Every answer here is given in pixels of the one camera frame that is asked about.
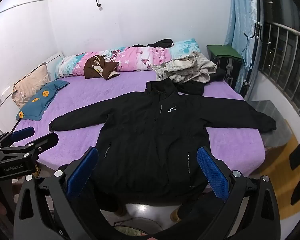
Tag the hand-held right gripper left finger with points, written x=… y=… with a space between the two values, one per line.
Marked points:
x=82 y=172

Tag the brown printed garment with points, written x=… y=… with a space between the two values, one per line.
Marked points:
x=95 y=67

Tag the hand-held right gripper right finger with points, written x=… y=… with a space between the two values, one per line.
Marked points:
x=213 y=175

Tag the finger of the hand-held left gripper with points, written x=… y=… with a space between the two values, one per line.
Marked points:
x=46 y=141
x=22 y=133

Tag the pink floral quilt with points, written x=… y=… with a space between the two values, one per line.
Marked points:
x=135 y=57

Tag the black clothing under fleece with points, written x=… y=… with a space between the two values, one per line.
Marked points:
x=215 y=76

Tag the beige pillow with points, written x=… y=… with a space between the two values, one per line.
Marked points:
x=30 y=80

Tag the grey storage box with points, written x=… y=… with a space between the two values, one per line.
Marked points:
x=270 y=110

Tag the metal rack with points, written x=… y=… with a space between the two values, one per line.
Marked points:
x=280 y=26

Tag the dark green cloth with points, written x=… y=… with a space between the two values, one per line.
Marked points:
x=222 y=51

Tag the tan slipper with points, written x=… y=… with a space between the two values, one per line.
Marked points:
x=176 y=215

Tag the black clothing on quilt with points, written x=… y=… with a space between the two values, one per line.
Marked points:
x=162 y=42

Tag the blue clothes hangers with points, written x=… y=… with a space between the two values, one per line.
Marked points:
x=247 y=55

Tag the teal pillow with orange print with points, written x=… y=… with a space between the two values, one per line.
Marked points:
x=40 y=100

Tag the grey fleece clothing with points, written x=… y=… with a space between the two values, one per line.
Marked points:
x=187 y=70

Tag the black jacket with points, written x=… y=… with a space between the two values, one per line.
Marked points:
x=152 y=142

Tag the grey round bin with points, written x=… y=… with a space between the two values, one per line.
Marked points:
x=140 y=223

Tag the purple bed sheet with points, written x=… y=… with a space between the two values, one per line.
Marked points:
x=77 y=100

